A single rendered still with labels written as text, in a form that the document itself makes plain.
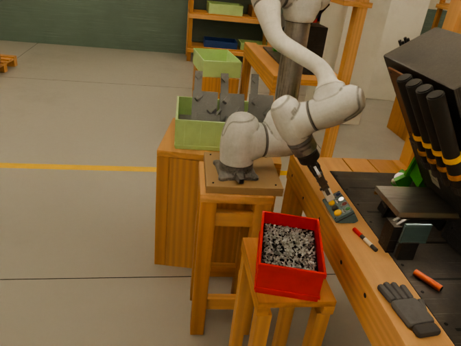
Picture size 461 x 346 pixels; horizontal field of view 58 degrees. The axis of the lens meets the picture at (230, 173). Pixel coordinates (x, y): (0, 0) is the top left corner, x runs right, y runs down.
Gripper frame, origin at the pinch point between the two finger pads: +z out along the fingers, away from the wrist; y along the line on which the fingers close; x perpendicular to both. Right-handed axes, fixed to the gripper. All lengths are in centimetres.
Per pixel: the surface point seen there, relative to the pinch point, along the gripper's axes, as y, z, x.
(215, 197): -24.4, -7.0, -41.1
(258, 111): -108, 3, -8
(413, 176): 4.8, 7.7, 29.2
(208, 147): -82, -4, -41
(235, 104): -109, -7, -18
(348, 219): 2.2, 13.9, 2.4
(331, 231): 2.2, 15.0, -5.5
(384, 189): 15.8, -2.6, 16.0
